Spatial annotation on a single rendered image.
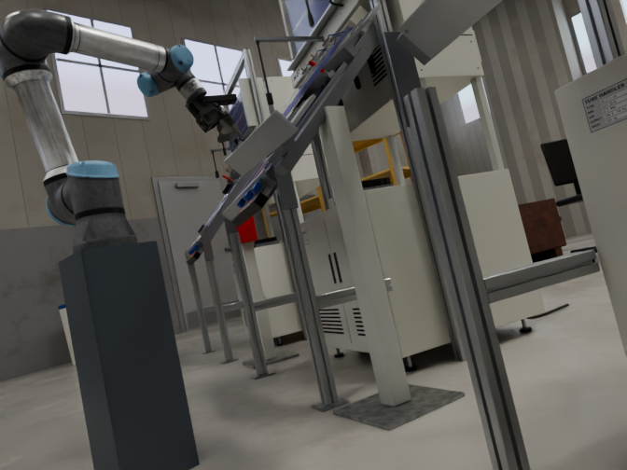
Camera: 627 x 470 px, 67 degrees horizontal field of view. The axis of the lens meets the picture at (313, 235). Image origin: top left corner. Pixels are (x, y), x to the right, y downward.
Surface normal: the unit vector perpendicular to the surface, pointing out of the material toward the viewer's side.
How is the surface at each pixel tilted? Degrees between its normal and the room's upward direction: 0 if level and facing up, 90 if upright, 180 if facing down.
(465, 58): 90
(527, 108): 90
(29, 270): 90
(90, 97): 90
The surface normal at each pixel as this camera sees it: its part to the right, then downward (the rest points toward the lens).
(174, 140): 0.67, -0.21
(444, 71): 0.37, -0.16
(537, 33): -0.71, 0.10
